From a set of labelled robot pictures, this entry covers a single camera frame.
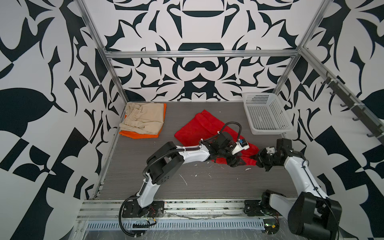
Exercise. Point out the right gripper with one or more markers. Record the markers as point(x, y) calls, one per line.
point(261, 158)

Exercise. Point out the red shorts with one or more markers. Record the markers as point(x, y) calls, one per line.
point(203, 126)

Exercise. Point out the aluminium frame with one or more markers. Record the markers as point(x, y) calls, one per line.
point(199, 51)

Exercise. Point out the wall hook rail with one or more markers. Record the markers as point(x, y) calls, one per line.
point(352, 103)

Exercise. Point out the white slotted cable duct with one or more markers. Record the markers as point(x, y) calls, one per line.
point(204, 224)

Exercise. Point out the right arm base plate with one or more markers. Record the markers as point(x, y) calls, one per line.
point(255, 208)

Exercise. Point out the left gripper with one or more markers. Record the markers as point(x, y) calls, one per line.
point(235, 162)

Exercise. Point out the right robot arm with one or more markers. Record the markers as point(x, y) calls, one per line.
point(313, 215)

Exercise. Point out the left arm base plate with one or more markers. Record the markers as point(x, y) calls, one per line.
point(132, 209)

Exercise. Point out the beige shorts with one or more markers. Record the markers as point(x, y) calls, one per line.
point(144, 118)

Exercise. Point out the white laundry basket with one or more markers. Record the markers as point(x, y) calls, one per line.
point(266, 114)

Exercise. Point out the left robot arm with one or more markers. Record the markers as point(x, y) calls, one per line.
point(162, 165)

